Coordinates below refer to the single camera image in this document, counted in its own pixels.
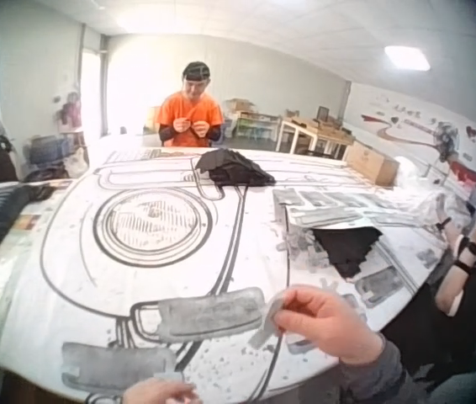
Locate person's right hand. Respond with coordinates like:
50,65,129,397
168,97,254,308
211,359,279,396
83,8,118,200
271,288,384,365

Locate shelf rack with boxes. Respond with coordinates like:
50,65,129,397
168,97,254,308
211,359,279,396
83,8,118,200
223,98,284,141

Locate person's left hand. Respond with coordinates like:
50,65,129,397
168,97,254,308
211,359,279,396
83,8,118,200
121,375,199,404

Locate brown cardboard box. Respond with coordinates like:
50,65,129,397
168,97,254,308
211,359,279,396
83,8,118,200
342,140,401,187

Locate white tables with clutter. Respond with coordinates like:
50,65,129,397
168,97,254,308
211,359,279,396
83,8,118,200
274,106,357,160

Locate white bag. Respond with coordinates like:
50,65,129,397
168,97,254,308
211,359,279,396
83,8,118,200
67,145,91,177

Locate clear plastic bag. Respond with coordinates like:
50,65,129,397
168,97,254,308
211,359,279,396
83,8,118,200
396,154,476,239

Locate square ceiling light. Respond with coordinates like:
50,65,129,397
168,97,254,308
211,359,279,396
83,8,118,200
383,44,431,73

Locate grey fabric strip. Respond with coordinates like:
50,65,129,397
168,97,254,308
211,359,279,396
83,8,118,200
247,290,290,350

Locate blue crate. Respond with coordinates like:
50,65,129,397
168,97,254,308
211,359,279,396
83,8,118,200
26,134,74,170

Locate car drawing table cover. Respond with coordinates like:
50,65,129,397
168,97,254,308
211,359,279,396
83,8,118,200
0,145,453,404

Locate pile of black fabric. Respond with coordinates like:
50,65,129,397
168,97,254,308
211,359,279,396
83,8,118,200
193,147,278,189
311,225,384,282

